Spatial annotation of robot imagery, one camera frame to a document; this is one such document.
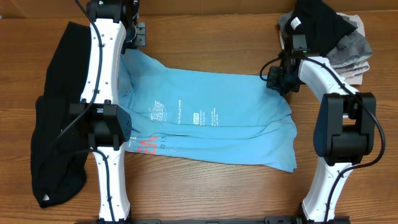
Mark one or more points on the black t-shirt on left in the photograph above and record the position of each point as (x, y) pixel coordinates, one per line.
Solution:
(57, 161)

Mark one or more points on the grey folded garment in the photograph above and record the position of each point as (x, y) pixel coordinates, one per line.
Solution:
(327, 34)

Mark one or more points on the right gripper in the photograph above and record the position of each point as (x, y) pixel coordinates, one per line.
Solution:
(272, 82)

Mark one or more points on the light blue printed t-shirt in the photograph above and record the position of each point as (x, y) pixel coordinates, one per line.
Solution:
(214, 117)

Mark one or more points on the beige folded garment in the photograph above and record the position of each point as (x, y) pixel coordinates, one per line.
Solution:
(354, 74)

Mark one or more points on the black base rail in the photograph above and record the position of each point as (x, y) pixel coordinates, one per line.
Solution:
(211, 221)

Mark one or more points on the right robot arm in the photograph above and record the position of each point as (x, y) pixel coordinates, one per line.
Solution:
(343, 134)

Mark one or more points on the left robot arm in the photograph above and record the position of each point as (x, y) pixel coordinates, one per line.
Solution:
(98, 116)

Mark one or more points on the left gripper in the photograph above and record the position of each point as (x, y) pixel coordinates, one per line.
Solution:
(140, 38)

